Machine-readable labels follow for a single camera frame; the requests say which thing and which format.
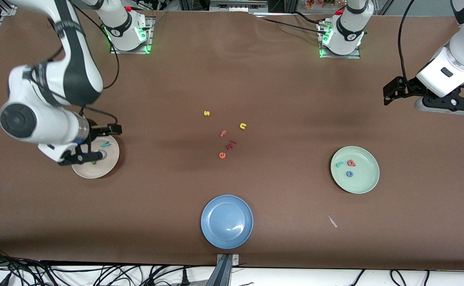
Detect beige brown plate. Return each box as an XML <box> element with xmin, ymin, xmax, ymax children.
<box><xmin>71</xmin><ymin>134</ymin><xmax>120</xmax><ymax>179</ymax></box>

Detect light green plate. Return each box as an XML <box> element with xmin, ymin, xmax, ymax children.
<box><xmin>331</xmin><ymin>146</ymin><xmax>380</xmax><ymax>194</ymax></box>

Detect orange dried flowers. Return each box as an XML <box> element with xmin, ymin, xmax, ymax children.
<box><xmin>305</xmin><ymin>0</ymin><xmax>336</xmax><ymax>11</ymax></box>

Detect brown table cover mat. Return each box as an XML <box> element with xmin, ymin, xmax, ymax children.
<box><xmin>0</xmin><ymin>7</ymin><xmax>464</xmax><ymax>271</ymax></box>

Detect blue plate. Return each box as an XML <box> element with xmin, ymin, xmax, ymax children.
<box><xmin>201</xmin><ymin>194</ymin><xmax>254</xmax><ymax>250</ymax></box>

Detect grey metal profile bar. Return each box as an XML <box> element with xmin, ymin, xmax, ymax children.
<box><xmin>206</xmin><ymin>255</ymin><xmax>233</xmax><ymax>286</ymax></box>

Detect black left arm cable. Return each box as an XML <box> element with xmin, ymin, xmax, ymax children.
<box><xmin>398</xmin><ymin>0</ymin><xmax>415</xmax><ymax>84</ymax></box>

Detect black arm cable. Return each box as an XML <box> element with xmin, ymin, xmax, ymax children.
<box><xmin>398</xmin><ymin>0</ymin><xmax>415</xmax><ymax>84</ymax></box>
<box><xmin>47</xmin><ymin>2</ymin><xmax>120</xmax><ymax>128</ymax></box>

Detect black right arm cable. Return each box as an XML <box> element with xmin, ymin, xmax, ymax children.
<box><xmin>47</xmin><ymin>2</ymin><xmax>120</xmax><ymax>128</ymax></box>

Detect black base power cable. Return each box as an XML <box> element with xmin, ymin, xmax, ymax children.
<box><xmin>256</xmin><ymin>11</ymin><xmax>330</xmax><ymax>36</ymax></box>

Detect black floor cable tangle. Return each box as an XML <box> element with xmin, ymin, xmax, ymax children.
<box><xmin>0</xmin><ymin>246</ymin><xmax>217</xmax><ymax>286</ymax></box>

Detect grey metal frame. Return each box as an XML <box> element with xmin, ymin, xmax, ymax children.
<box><xmin>209</xmin><ymin>0</ymin><xmax>269</xmax><ymax>12</ymax></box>

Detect silver bracket plate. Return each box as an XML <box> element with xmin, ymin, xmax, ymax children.
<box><xmin>217</xmin><ymin>253</ymin><xmax>240</xmax><ymax>266</ymax></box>

